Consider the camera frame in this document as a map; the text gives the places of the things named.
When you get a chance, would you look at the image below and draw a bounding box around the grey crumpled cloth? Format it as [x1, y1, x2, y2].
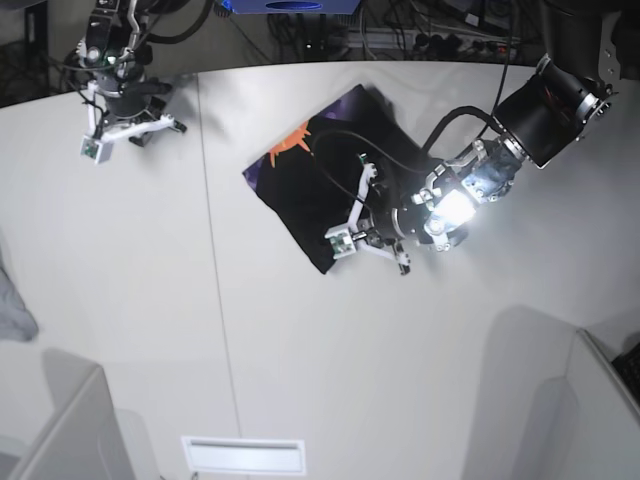
[1, 257, 40, 343]

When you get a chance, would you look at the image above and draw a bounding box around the black gripper two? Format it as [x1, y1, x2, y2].
[367, 182, 414, 246]

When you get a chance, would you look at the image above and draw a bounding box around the black keyboard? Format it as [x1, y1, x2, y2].
[612, 344, 640, 402]

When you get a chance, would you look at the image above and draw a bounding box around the black robot arm two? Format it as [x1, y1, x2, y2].
[311, 1, 639, 267]

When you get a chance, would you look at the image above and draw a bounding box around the black T-shirt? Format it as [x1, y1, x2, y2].
[243, 85, 427, 274]

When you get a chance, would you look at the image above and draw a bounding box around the white power strip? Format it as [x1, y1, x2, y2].
[340, 27, 507, 52]

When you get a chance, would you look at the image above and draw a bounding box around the white wrist camera one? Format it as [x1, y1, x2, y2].
[80, 78, 187, 164]

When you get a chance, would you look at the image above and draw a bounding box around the black gripper one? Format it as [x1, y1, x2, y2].
[96, 74, 173, 147]

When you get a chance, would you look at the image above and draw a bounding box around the white wrist camera two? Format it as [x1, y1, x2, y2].
[324, 154, 411, 276]

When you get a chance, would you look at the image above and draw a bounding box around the blue box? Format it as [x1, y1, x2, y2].
[221, 0, 360, 15]

